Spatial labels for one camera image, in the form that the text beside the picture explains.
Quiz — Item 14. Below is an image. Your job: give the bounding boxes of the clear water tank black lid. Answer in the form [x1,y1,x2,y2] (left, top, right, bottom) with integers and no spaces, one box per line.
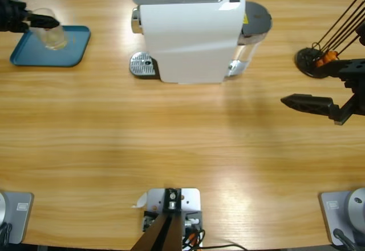
[226,1,273,78]

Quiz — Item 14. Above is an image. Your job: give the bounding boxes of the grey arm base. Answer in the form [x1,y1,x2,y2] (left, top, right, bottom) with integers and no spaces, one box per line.
[318,187,365,246]
[0,191,34,245]

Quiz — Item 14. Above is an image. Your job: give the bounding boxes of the blue plastic tray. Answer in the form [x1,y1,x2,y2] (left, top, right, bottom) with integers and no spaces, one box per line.
[9,25,92,68]

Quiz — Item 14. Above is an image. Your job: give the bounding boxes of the white tape tab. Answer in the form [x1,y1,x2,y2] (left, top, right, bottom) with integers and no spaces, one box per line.
[131,192,148,209]

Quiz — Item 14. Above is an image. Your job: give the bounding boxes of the dark camera post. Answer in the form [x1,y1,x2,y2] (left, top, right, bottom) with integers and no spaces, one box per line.
[131,188,183,251]

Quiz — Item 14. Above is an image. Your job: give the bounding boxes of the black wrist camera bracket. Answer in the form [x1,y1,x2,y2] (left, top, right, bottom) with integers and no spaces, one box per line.
[355,21,365,46]

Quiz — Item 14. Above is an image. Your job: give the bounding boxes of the white capsule coffee machine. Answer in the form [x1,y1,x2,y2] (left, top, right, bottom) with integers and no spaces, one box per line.
[131,0,246,86]

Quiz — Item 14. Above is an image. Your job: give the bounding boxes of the black base cable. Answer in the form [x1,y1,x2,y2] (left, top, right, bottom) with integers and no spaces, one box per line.
[0,222,13,245]
[332,228,358,251]

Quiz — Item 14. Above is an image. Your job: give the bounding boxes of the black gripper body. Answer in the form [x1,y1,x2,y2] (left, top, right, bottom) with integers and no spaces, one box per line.
[344,76,365,114]
[0,0,31,34]

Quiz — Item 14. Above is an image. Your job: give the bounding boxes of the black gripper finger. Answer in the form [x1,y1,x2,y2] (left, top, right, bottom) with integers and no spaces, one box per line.
[280,93,356,127]
[26,11,61,30]
[317,58,365,79]

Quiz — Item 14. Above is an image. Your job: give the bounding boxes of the black capsule holder with rods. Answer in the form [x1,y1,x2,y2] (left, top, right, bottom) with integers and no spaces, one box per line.
[295,0,365,79]

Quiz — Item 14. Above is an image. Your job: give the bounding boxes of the orange mount cable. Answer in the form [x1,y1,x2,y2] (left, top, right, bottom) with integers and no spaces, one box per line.
[185,232,200,245]

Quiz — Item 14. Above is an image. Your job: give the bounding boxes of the chrome slotted drip tray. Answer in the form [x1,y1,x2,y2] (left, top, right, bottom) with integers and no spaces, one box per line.
[129,51,157,77]

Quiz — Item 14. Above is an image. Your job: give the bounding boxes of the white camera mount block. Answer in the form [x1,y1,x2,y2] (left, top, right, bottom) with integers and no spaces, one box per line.
[142,187,204,249]

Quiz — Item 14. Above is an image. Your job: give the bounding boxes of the black mount cable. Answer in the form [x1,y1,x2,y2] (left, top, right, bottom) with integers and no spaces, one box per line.
[182,228,249,251]

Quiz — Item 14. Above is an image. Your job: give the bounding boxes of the clear glass cup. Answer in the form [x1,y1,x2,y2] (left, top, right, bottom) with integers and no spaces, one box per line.
[30,7,69,51]

